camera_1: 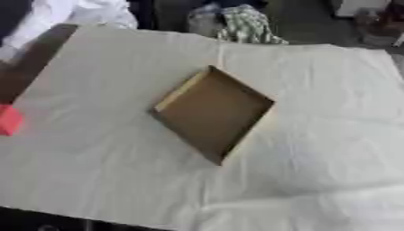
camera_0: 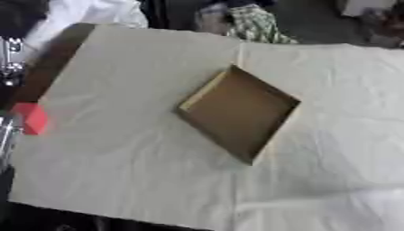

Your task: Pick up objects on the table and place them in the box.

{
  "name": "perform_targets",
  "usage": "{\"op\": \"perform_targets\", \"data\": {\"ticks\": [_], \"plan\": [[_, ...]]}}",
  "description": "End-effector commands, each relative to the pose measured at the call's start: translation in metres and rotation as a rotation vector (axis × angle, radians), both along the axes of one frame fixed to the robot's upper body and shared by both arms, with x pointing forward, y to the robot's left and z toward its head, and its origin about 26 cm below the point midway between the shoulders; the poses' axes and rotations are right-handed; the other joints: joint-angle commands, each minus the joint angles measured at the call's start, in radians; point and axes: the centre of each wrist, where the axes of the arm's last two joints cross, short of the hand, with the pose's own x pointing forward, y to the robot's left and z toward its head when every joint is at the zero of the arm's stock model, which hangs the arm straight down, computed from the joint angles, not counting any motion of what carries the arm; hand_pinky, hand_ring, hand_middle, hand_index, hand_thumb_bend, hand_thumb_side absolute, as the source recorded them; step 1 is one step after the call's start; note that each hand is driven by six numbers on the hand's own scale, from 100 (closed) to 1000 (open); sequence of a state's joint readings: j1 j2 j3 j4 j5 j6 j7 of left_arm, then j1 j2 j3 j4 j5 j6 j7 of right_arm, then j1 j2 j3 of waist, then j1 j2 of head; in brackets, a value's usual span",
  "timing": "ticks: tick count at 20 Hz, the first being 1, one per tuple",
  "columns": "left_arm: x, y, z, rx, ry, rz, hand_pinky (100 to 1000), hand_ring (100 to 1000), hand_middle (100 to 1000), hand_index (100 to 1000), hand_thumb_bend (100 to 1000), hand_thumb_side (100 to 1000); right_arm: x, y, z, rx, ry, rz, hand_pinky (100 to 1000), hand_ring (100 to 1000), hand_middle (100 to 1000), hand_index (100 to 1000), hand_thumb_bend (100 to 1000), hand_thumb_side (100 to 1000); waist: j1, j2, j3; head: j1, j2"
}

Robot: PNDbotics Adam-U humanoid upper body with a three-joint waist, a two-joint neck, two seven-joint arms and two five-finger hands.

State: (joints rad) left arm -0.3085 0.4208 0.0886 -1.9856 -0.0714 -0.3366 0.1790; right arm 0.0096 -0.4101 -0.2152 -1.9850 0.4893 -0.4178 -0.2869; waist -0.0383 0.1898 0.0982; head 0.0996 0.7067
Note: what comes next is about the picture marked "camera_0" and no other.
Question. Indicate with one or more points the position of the tan cardboard box brown inside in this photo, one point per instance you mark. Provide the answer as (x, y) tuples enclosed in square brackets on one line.
[(239, 112)]

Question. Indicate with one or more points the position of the red block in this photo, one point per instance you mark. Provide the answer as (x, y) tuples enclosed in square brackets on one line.
[(35, 119)]

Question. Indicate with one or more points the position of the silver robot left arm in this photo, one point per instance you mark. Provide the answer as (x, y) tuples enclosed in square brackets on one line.
[(7, 136)]

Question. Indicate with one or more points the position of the green white checked cloth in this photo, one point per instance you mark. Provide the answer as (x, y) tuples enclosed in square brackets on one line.
[(258, 25)]

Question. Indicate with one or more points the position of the white cloth bundle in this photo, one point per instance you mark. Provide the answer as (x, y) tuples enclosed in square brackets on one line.
[(89, 13)]

